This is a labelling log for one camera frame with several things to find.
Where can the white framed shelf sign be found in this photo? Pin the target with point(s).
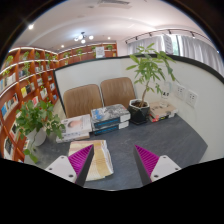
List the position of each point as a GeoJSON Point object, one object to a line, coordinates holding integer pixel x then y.
{"type": "Point", "coordinates": [100, 52]}

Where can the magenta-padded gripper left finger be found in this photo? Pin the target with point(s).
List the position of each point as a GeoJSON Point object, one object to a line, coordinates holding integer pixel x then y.
{"type": "Point", "coordinates": [78, 160]}

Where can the white standing sign card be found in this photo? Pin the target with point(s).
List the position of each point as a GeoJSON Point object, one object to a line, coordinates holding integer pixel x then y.
{"type": "Point", "coordinates": [165, 95]}

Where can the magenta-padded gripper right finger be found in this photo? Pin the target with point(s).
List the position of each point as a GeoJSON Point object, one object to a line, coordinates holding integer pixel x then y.
{"type": "Point", "coordinates": [148, 160]}

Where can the ceiling air vent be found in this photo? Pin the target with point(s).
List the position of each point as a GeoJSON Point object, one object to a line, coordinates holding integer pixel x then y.
{"type": "Point", "coordinates": [113, 2]}

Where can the white wall socket plate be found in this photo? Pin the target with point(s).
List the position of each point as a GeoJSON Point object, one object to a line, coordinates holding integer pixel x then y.
{"type": "Point", "coordinates": [191, 98]}
{"type": "Point", "coordinates": [180, 92]}

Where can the black track light rail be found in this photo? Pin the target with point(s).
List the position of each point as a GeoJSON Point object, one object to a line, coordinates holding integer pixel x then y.
{"type": "Point", "coordinates": [166, 31]}

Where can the pothos plant in white pot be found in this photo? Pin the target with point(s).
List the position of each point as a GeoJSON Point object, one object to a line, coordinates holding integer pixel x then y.
{"type": "Point", "coordinates": [36, 136]}

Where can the brown leather chair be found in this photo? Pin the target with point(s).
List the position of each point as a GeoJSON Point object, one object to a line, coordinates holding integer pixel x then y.
{"type": "Point", "coordinates": [118, 91]}
{"type": "Point", "coordinates": [81, 100]}

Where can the orange wooden bookshelf unit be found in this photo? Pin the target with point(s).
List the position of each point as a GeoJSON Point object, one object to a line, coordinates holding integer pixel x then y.
{"type": "Point", "coordinates": [13, 100]}

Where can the tall plant in black pot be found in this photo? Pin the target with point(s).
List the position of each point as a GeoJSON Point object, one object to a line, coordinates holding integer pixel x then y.
{"type": "Point", "coordinates": [138, 113]}

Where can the thick blue-spine book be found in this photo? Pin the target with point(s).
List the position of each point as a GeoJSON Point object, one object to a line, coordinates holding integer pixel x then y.
{"type": "Point", "coordinates": [111, 129]}
{"type": "Point", "coordinates": [110, 115]}

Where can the white face-print book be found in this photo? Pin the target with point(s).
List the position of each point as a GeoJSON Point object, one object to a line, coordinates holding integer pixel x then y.
{"type": "Point", "coordinates": [76, 124]}

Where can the multi-bulb ceiling lamp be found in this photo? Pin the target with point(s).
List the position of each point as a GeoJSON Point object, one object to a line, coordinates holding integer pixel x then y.
{"type": "Point", "coordinates": [82, 37]}

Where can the recessed ceiling lights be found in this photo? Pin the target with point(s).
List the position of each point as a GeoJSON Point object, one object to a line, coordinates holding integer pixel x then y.
{"type": "Point", "coordinates": [30, 26]}

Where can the white thick book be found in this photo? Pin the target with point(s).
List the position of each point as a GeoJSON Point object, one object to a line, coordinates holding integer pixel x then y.
{"type": "Point", "coordinates": [73, 137]}

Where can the white hanging banner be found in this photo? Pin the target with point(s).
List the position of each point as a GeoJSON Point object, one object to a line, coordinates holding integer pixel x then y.
{"type": "Point", "coordinates": [168, 44]}

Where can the stack of small books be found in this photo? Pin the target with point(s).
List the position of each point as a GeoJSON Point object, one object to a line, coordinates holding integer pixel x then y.
{"type": "Point", "coordinates": [163, 112]}

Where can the white curtains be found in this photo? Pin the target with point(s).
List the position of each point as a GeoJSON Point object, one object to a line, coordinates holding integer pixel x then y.
{"type": "Point", "coordinates": [200, 50]}

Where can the cream yellow-striped towel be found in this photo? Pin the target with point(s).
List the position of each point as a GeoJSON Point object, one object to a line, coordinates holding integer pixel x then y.
{"type": "Point", "coordinates": [101, 160]}

